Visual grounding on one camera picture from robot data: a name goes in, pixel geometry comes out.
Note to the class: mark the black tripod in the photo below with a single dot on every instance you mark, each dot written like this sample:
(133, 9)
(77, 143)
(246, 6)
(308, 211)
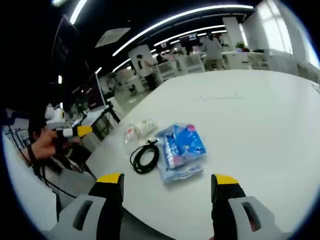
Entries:
(113, 112)

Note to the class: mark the black wristband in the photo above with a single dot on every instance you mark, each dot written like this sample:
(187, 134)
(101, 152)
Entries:
(30, 155)

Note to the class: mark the person's left hand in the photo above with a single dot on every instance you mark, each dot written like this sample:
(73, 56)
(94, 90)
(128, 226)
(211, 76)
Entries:
(43, 147)

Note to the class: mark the blue plastic packet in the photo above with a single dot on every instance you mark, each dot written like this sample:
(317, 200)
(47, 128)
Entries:
(186, 145)

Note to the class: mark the person's grey trousers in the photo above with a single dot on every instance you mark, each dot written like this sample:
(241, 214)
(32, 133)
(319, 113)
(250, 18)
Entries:
(72, 185)

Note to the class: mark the green potted plant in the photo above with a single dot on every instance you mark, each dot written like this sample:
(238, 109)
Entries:
(240, 45)

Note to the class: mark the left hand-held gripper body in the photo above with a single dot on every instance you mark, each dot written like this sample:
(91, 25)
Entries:
(53, 117)

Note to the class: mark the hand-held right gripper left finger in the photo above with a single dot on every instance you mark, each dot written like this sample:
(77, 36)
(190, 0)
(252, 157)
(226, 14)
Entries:
(107, 212)

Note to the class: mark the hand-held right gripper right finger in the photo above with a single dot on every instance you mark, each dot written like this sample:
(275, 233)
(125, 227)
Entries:
(225, 205)

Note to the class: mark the long ceiling light strip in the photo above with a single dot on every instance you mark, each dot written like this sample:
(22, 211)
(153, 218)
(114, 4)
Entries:
(175, 16)

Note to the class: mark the dark monitor screen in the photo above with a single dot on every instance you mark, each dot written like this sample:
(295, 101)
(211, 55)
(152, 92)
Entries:
(95, 95)

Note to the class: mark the ceiling air vent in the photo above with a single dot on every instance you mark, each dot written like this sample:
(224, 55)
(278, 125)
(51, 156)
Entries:
(112, 37)

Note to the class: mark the clear bag with blue pad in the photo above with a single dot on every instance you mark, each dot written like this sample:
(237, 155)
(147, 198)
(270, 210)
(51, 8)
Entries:
(180, 175)

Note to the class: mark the wall poster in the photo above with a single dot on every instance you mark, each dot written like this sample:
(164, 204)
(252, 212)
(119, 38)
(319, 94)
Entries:
(145, 67)

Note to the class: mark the white paper cup green print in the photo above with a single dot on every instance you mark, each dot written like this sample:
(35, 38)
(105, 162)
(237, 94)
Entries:
(147, 126)

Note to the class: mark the white table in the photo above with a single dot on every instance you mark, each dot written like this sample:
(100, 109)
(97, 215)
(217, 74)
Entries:
(250, 130)

